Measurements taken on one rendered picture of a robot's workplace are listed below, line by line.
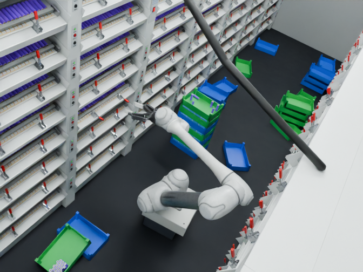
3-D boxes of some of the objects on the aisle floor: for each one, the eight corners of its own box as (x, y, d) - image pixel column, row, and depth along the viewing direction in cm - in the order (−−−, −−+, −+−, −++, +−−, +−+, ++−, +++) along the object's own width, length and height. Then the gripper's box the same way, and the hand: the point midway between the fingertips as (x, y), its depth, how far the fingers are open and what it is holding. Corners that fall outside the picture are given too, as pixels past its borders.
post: (130, 150, 335) (169, -61, 214) (124, 156, 329) (160, -58, 208) (113, 139, 340) (141, -73, 219) (106, 144, 334) (132, -71, 213)
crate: (60, 281, 242) (57, 279, 235) (37, 263, 247) (34, 260, 240) (91, 243, 256) (89, 239, 249) (69, 226, 261) (66, 222, 254)
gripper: (148, 132, 231) (119, 120, 240) (168, 115, 246) (140, 104, 255) (148, 122, 227) (118, 110, 235) (168, 106, 242) (139, 94, 251)
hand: (132, 108), depth 244 cm, fingers open, 9 cm apart
